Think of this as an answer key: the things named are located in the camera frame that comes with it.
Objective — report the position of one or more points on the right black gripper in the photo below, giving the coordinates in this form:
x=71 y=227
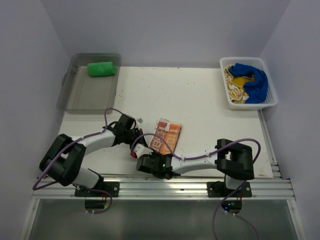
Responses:
x=150 y=155

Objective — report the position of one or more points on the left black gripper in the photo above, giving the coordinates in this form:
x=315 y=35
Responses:
x=142 y=141

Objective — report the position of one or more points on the printed patterned towel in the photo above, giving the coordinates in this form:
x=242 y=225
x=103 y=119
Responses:
x=169 y=131

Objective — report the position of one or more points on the green microfiber towel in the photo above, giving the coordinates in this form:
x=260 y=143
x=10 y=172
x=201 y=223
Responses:
x=101 y=69

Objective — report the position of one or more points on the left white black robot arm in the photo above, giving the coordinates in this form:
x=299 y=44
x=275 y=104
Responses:
x=63 y=160

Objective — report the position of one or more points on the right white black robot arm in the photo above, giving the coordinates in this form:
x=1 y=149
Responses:
x=232 y=158

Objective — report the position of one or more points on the clear grey plastic bin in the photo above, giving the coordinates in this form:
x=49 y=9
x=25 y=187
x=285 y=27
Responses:
x=84 y=94

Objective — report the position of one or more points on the yellow striped cloth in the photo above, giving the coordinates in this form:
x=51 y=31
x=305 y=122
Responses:
x=235 y=86

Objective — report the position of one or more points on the white perforated plastic basket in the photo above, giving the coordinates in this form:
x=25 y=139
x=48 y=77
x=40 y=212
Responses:
x=271 y=98

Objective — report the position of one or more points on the blue cloth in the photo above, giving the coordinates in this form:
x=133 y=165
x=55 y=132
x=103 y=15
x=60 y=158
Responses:
x=257 y=89

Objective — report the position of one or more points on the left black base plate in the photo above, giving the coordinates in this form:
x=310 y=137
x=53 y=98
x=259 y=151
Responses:
x=102 y=189

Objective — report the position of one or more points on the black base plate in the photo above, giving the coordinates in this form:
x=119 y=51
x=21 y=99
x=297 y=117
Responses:
x=218 y=189
x=102 y=189

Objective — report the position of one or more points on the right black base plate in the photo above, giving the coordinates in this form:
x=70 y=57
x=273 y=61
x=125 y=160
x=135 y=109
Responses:
x=218 y=189

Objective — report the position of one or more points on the aluminium mounting rail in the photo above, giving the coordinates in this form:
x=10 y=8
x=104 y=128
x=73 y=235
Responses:
x=193 y=188

